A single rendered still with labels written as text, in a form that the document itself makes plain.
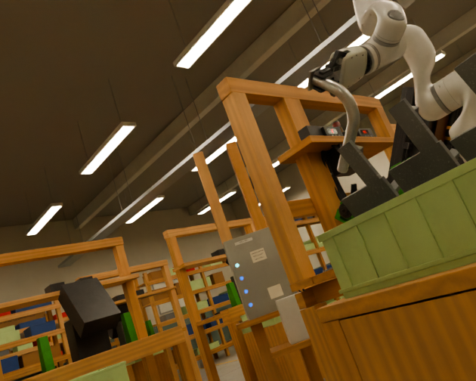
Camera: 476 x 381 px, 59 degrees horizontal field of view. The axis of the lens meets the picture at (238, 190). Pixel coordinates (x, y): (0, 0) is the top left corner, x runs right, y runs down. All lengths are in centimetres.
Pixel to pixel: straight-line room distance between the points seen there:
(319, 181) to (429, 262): 141
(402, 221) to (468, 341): 25
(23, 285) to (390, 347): 1095
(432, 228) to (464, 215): 7
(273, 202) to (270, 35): 507
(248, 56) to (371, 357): 633
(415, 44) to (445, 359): 110
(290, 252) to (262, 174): 38
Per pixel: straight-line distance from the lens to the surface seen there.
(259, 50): 694
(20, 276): 1167
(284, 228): 195
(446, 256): 92
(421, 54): 168
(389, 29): 127
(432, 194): 91
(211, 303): 1000
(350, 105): 110
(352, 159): 109
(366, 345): 105
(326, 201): 226
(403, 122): 101
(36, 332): 828
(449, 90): 165
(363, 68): 125
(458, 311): 88
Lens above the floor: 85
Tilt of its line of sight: 15 degrees up
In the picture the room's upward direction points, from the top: 20 degrees counter-clockwise
